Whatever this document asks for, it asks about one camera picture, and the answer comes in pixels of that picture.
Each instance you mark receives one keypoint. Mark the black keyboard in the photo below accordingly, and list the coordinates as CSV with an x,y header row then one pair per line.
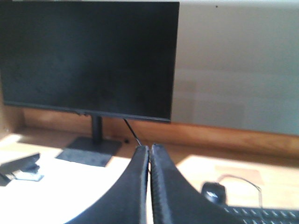
x,y
251,215

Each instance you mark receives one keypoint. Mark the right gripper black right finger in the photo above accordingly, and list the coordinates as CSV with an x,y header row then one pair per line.
x,y
175,200

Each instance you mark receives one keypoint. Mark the black stapler with orange label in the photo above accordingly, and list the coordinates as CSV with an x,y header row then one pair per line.
x,y
25,164

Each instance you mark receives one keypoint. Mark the white paper sheets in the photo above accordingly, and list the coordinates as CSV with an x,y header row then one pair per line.
x,y
66,190

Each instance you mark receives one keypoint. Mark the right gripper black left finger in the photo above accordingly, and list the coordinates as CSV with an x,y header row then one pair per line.
x,y
125,201

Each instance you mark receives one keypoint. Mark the wooden desk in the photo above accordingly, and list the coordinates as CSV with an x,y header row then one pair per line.
x,y
246,158

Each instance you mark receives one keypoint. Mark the black monitor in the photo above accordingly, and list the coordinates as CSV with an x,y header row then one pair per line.
x,y
96,58

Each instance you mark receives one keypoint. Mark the black computer mouse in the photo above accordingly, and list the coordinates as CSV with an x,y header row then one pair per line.
x,y
214,192

